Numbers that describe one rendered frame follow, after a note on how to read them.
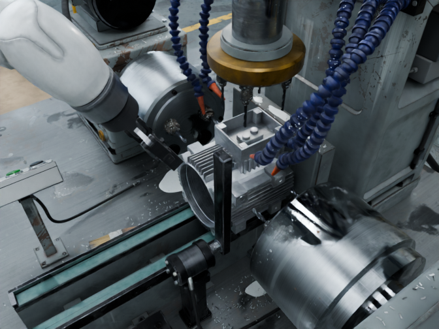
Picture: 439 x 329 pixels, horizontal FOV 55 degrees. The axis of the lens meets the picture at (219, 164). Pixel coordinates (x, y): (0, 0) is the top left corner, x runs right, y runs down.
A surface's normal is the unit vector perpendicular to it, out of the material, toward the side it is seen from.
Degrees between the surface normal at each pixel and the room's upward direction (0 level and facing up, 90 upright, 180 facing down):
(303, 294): 65
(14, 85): 0
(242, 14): 90
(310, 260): 43
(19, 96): 0
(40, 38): 75
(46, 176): 57
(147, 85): 32
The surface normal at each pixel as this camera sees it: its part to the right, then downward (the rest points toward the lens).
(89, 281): 0.57, 0.56
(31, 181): 0.48, 0.07
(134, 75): -0.44, -0.41
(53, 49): 0.61, 0.35
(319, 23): -0.82, 0.39
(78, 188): 0.00, -0.73
